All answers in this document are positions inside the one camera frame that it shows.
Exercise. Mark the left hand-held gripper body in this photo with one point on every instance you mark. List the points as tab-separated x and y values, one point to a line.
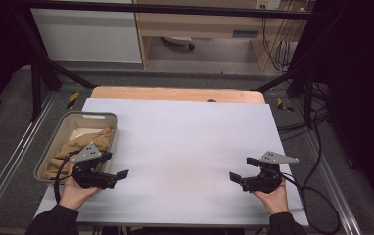
92	179

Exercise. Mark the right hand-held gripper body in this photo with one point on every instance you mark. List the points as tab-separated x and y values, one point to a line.
265	182

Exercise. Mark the brown cloth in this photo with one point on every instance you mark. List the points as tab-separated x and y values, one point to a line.
77	145

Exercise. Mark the grey plastic basket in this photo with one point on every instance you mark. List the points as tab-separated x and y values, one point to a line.
74	122

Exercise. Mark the person's right hand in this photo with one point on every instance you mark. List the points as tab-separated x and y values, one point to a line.
276	200

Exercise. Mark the person's left hand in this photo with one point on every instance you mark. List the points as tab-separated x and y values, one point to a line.
74	196

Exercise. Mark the yellow black tape marker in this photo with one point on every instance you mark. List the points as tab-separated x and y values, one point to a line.
283	105
73	100

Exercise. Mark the white table mat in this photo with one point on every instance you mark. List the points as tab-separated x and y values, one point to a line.
181	140

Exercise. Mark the white cabinet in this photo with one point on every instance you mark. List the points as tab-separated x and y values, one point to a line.
87	36

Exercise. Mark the office chair base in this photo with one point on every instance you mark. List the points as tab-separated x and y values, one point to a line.
178	40

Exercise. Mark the light wooden desk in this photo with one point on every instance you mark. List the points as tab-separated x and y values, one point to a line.
191	26

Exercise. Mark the white power strip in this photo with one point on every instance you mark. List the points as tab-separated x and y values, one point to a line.
268	4

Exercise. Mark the aluminium floor rail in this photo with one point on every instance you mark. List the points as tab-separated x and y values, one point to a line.
15	153
335	186

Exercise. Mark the black metal frame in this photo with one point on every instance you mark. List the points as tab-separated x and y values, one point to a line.
175	9

